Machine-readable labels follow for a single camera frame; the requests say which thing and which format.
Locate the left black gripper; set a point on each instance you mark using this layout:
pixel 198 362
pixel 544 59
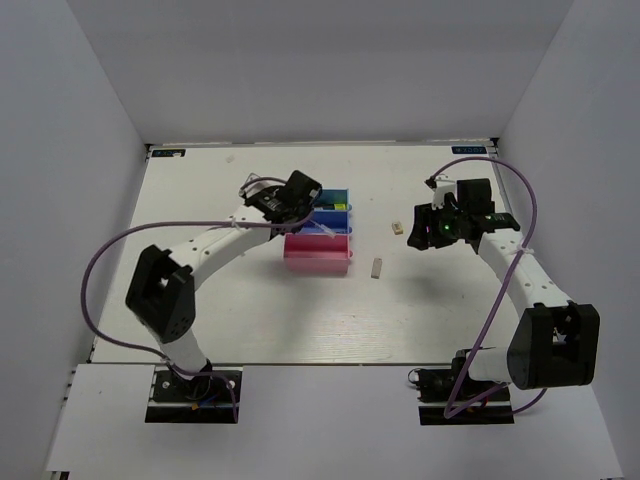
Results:
pixel 306 213

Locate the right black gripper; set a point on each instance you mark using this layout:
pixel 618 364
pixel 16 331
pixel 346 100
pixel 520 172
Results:
pixel 425 217

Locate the yellow cap black highlighter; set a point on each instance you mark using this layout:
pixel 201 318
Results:
pixel 334 207

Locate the blue ink pen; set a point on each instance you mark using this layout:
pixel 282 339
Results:
pixel 313 227

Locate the small yellowish eraser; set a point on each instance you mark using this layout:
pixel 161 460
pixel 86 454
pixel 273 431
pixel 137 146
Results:
pixel 397 228

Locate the grey long eraser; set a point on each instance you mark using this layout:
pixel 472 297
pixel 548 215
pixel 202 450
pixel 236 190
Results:
pixel 376 268

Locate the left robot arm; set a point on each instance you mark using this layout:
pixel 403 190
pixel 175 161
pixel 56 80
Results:
pixel 162 292

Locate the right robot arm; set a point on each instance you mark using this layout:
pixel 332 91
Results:
pixel 555 341

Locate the blue plastic bin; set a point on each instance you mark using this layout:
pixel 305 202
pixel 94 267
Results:
pixel 339 221

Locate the pink plastic bin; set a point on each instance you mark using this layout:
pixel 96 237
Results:
pixel 317 254

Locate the right corner label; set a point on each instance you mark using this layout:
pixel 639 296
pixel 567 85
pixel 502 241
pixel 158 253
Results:
pixel 468 150

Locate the corner label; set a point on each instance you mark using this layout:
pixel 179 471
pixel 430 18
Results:
pixel 468 150
pixel 168 153

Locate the left corner label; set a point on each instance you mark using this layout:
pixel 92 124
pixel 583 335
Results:
pixel 168 153

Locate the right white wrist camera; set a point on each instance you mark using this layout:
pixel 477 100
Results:
pixel 441 185

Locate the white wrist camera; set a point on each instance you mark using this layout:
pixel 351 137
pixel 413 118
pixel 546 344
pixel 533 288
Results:
pixel 255 183
pixel 441 185

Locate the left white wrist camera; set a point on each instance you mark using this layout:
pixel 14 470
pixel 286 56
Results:
pixel 255 183

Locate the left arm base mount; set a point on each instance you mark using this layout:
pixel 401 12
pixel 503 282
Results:
pixel 174 400

